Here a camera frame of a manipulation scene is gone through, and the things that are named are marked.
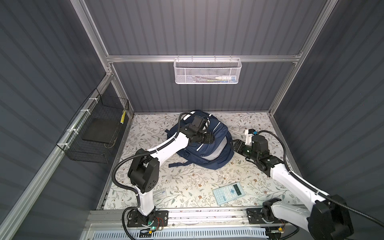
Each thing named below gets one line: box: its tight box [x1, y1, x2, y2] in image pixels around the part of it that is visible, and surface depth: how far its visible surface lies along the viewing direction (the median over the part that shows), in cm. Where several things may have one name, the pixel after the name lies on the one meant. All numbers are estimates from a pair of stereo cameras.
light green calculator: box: [212, 181, 246, 206], surface depth 82 cm
